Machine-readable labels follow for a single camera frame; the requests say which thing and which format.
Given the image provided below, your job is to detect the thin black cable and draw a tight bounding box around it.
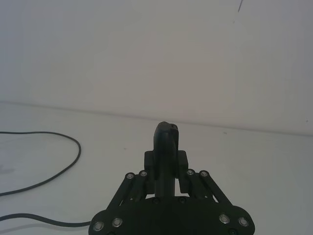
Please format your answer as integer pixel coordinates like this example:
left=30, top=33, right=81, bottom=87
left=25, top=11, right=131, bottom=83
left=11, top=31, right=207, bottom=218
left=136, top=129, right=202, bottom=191
left=0, top=131, right=92, bottom=227

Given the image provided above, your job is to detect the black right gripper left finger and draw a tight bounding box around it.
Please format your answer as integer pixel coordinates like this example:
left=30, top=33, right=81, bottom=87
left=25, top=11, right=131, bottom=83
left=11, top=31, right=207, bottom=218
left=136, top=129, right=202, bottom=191
left=107, top=121, right=170, bottom=212

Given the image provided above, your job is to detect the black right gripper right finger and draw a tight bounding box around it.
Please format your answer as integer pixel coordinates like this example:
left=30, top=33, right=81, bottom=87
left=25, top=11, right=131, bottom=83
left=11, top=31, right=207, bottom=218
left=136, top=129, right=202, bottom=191
left=168, top=123, right=232, bottom=211

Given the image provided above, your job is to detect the white table cloth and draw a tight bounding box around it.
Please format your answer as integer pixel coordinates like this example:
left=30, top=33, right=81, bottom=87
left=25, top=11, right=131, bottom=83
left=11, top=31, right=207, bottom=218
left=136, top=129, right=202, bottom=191
left=0, top=101, right=313, bottom=235

